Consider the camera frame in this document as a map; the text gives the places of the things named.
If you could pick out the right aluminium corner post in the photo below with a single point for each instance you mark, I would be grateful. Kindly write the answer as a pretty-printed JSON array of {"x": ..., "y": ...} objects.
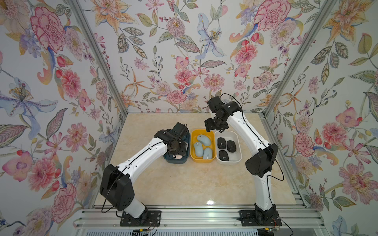
[{"x": 317, "y": 24}]

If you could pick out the light blue mouse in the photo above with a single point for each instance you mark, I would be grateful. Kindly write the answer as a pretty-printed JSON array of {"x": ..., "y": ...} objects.
[
  {"x": 204, "y": 140},
  {"x": 198, "y": 148},
  {"x": 207, "y": 154}
]

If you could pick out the yellow storage box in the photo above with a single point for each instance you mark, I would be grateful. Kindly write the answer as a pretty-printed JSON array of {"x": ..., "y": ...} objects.
[{"x": 203, "y": 146}]

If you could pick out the left aluminium corner post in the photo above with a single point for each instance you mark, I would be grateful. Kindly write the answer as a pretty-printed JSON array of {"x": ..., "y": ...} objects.
[{"x": 89, "y": 35}]

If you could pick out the dark teal storage box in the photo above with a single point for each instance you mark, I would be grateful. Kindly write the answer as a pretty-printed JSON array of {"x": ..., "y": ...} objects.
[{"x": 170, "y": 159}]

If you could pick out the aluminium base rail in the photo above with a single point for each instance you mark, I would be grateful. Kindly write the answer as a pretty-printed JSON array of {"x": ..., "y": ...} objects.
[{"x": 206, "y": 220}]

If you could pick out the black mouse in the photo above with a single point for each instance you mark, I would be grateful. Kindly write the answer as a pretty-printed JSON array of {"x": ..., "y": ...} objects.
[
  {"x": 231, "y": 146},
  {"x": 221, "y": 143},
  {"x": 223, "y": 156}
]

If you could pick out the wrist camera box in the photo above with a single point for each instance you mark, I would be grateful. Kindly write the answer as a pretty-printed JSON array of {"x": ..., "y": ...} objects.
[
  {"x": 215, "y": 103},
  {"x": 180, "y": 130}
]

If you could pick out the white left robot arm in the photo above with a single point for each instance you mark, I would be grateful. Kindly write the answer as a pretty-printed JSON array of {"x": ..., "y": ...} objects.
[{"x": 117, "y": 182}]

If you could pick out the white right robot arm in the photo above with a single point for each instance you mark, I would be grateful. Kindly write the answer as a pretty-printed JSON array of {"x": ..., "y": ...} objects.
[{"x": 260, "y": 165}]

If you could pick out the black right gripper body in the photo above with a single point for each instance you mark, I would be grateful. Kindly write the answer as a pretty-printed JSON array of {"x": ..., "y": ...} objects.
[{"x": 214, "y": 124}]

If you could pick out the aluminium corner post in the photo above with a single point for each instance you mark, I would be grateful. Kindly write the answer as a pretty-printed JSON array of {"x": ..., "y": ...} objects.
[
  {"x": 317, "y": 24},
  {"x": 89, "y": 35}
]

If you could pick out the white storage box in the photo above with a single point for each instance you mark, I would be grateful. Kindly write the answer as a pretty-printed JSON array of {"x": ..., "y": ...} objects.
[{"x": 235, "y": 157}]

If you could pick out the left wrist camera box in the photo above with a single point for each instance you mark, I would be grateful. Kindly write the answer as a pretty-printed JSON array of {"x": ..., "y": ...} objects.
[{"x": 180, "y": 130}]

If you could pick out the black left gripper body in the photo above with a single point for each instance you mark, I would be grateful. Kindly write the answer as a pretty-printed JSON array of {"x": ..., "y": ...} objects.
[{"x": 179, "y": 148}]

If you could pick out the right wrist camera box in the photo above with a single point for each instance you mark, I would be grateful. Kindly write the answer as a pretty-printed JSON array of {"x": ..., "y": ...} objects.
[{"x": 215, "y": 103}]

